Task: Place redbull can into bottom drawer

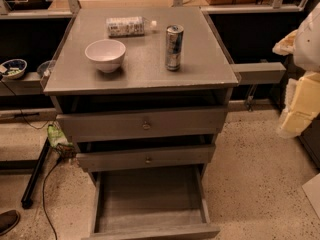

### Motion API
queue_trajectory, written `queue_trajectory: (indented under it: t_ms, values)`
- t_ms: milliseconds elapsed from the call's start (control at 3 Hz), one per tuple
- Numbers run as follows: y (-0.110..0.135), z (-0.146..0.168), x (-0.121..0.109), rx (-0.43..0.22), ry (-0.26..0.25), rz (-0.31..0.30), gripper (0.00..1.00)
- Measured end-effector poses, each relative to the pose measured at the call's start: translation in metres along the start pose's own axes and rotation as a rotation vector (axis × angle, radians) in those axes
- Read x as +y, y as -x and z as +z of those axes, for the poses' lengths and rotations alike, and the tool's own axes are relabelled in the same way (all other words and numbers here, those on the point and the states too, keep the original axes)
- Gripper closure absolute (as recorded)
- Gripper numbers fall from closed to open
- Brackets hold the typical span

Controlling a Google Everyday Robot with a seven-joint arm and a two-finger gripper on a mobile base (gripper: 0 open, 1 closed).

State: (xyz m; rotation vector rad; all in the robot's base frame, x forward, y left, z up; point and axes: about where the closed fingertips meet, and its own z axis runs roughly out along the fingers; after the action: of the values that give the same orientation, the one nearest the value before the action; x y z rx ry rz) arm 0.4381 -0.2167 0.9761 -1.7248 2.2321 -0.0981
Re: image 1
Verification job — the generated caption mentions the white ceramic bowl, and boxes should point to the white ceramic bowl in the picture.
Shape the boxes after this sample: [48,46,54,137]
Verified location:
[85,39,126,73]

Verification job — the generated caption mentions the black metal table leg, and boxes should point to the black metal table leg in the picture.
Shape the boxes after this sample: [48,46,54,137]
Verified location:
[21,139,50,209]

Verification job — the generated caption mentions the grey top drawer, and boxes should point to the grey top drawer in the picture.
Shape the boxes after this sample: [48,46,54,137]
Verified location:
[57,106,227,142]

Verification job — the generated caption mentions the dark shoe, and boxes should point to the dark shoe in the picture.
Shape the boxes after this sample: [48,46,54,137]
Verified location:
[0,210,20,235]

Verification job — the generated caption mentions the grey open bottom drawer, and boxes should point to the grey open bottom drawer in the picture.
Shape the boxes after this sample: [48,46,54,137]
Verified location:
[82,165,220,240]

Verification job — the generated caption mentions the green snack bag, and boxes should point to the green snack bag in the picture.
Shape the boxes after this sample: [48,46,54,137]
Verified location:
[47,124,74,151]

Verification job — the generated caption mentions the grey drawer cabinet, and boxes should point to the grey drawer cabinet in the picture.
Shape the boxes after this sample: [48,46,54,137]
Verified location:
[43,6,240,178]

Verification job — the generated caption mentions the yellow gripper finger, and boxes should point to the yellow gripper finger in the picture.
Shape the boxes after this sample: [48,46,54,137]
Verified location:
[276,72,320,139]
[272,30,298,56]

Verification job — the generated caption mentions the grey middle drawer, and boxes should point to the grey middle drawer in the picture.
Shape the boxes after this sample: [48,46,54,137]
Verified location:
[76,144,216,172]

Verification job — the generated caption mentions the silver blue redbull can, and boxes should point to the silver blue redbull can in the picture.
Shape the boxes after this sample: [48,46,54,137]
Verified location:
[165,25,184,71]

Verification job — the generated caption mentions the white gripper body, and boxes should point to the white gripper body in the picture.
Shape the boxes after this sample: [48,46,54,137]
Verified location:
[293,3,320,72]

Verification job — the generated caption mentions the black floor cable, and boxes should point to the black floor cable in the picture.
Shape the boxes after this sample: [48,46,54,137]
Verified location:
[41,155,64,240]

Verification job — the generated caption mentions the blue patterned bowl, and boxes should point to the blue patterned bowl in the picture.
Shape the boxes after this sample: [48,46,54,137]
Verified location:
[0,59,27,80]

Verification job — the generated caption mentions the grey side shelf bar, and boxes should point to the grey side shelf bar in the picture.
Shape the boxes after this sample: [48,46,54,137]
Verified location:
[231,62,286,85]

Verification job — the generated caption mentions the plastic water bottle lying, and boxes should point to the plastic water bottle lying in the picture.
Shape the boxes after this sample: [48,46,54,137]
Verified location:
[106,16,157,37]

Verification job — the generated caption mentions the small clear cup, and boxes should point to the small clear cup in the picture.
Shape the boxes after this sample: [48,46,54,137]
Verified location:
[37,60,56,77]

